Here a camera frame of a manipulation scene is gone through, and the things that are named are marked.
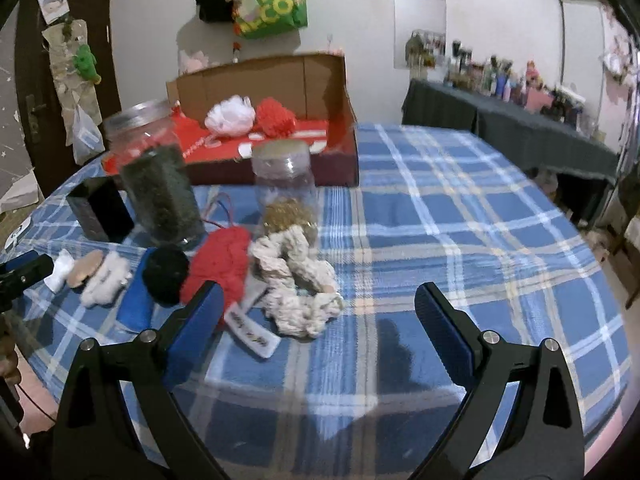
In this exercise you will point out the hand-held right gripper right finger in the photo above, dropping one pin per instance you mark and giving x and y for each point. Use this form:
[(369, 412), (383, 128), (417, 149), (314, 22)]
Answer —
[(440, 330)]

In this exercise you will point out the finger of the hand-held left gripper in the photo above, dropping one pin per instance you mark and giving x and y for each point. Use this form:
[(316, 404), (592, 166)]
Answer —
[(30, 266)]

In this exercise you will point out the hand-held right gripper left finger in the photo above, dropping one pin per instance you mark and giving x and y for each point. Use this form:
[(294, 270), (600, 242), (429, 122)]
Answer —
[(200, 320)]

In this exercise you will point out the small white cloth pad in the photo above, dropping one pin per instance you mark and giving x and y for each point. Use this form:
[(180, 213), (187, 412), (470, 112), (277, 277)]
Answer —
[(60, 270)]

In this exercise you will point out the beige round powder puff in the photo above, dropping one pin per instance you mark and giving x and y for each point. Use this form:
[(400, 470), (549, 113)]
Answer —
[(82, 270)]

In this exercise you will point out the red knit cloth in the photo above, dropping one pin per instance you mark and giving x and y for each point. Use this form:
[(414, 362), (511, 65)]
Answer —
[(220, 265)]

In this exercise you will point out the white fluffy plush piece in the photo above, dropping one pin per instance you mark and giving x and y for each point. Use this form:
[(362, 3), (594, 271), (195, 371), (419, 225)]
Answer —
[(105, 280)]

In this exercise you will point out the cream knit scrunchie with tag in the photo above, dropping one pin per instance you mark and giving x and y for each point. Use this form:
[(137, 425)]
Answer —
[(295, 280)]

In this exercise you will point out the cardboard box with red lining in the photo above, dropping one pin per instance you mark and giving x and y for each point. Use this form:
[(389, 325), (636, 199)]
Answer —
[(280, 160)]

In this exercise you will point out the black pom-pom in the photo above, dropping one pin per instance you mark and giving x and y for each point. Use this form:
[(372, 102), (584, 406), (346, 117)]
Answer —
[(165, 275)]

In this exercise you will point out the blue cloth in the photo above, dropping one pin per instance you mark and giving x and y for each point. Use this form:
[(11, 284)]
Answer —
[(135, 305)]

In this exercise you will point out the black box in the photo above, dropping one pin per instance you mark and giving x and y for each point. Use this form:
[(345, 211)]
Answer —
[(97, 210)]

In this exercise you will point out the blue plaid tablecloth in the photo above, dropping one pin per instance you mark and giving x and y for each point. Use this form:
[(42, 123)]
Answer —
[(440, 220)]

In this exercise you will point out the large clear jar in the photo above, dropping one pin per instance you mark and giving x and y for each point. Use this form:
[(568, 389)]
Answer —
[(155, 185)]

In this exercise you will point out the clear plastic bag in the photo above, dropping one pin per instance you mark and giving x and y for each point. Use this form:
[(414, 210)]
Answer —
[(87, 132)]

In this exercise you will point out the small clear jar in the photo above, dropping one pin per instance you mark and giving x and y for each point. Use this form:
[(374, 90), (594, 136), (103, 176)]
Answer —
[(285, 185)]

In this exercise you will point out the white mesh bath pouf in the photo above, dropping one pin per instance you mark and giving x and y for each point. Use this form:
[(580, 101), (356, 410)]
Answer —
[(227, 115)]

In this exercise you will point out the hanging cloth organizer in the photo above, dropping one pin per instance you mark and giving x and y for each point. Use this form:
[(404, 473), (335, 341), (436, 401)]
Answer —
[(65, 60)]

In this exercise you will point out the green plush toy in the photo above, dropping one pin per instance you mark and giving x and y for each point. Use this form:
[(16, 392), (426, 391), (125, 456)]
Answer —
[(87, 62)]

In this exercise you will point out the red knit ball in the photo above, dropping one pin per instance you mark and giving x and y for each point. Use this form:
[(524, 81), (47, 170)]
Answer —
[(274, 117)]

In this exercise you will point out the dark grey covered table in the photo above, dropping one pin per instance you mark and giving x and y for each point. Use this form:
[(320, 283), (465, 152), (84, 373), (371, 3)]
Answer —
[(505, 120)]

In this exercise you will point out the dark wooden door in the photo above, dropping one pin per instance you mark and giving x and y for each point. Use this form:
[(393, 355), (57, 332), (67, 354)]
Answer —
[(105, 35)]

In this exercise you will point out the row of bottles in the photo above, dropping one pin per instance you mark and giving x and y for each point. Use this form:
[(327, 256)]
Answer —
[(500, 80)]

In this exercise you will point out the pale pink plush toy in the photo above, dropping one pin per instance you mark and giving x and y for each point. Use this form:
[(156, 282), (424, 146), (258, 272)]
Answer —
[(192, 61)]

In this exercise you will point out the photo print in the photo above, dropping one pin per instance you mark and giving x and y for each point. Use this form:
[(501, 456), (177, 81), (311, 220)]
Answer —
[(52, 2)]

